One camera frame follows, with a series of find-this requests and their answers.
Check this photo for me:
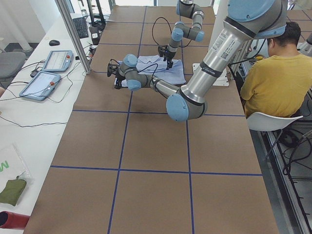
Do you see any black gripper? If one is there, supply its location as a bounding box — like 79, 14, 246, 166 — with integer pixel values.
115, 73, 127, 89
163, 48, 176, 70

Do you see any light blue striped shirt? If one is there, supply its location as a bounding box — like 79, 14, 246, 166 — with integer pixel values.
123, 54, 186, 85

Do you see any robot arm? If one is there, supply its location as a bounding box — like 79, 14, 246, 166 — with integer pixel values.
107, 0, 287, 122
158, 0, 205, 70

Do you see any upper blue teach pendant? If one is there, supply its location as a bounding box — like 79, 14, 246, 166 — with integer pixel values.
42, 50, 73, 72

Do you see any blue teach pendant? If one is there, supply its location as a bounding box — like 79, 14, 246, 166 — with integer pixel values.
19, 71, 61, 101
42, 50, 73, 72

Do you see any black keyboard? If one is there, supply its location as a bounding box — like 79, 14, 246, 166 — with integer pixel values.
72, 17, 89, 39

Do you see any lower blue teach pendant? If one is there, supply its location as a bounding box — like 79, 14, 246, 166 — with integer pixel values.
19, 71, 61, 101

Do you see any black computer mouse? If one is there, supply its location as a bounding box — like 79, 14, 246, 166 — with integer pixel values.
49, 39, 60, 46

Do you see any white plastic chair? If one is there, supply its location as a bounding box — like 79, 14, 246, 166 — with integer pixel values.
246, 111, 304, 160

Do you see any person in yellow shirt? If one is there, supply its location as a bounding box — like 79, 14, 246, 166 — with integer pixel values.
240, 21, 312, 117

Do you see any grey office chair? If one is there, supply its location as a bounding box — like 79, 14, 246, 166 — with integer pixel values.
0, 52, 26, 79

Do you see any clear plastic bag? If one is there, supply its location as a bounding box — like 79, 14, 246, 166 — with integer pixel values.
0, 144, 33, 204

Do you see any olive green folded cloth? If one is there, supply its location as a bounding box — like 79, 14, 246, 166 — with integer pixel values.
0, 179, 27, 206

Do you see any red cylinder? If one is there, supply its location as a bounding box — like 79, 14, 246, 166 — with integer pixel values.
0, 211, 30, 230

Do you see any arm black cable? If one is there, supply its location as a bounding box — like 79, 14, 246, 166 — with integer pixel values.
109, 58, 159, 85
152, 16, 195, 48

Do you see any wrist black camera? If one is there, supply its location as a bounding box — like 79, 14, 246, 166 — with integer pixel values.
107, 58, 120, 77
157, 45, 168, 57

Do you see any aluminium frame post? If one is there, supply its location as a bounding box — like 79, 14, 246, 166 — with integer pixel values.
55, 0, 91, 75

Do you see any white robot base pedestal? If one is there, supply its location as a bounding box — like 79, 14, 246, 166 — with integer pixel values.
208, 0, 229, 86

